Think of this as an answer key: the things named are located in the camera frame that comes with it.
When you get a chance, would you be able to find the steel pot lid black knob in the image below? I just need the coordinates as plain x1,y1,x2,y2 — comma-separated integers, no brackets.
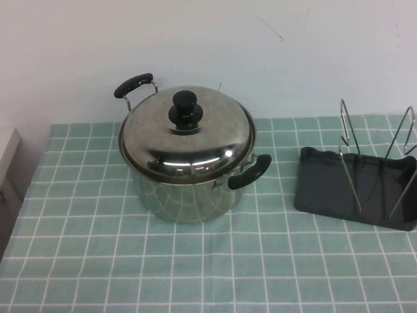
117,85,257,181

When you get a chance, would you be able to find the stainless steel cooking pot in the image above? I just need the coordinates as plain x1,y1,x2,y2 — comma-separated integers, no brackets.
113,73,273,226

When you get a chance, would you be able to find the green checked tablecloth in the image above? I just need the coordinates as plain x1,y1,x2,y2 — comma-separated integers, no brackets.
0,117,417,313

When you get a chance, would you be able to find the white side cabinet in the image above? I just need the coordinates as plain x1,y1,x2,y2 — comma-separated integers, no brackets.
0,127,22,205

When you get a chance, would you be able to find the black lid rack with wires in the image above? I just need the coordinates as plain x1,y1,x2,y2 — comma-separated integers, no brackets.
293,98,417,233

